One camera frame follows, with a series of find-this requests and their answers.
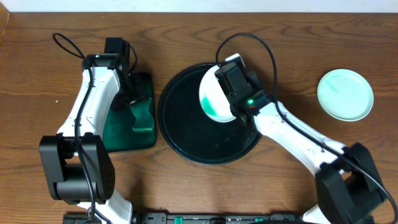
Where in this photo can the white plate with green stain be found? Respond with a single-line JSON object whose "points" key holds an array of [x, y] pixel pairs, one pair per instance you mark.
{"points": [[212, 99]]}

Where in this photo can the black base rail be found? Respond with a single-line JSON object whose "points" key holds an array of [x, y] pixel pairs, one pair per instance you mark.
{"points": [[163, 218]]}

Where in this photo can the round black tray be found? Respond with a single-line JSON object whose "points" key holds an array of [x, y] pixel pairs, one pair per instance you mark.
{"points": [[188, 130]]}

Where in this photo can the black rectangular water tray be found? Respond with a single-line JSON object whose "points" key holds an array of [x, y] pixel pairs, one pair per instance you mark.
{"points": [[118, 134]]}

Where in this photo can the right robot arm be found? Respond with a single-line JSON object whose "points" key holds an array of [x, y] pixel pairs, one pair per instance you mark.
{"points": [[348, 185]]}

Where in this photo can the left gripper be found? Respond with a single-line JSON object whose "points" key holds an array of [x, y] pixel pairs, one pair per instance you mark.
{"points": [[131, 98]]}

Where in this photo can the yellow green sponge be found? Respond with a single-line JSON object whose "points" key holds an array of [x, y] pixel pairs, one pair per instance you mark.
{"points": [[144, 121]]}

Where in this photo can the mint green plate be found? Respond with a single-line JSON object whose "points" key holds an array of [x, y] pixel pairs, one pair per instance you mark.
{"points": [[345, 95]]}

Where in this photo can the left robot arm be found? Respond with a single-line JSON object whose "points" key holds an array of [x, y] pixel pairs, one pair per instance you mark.
{"points": [[77, 166]]}

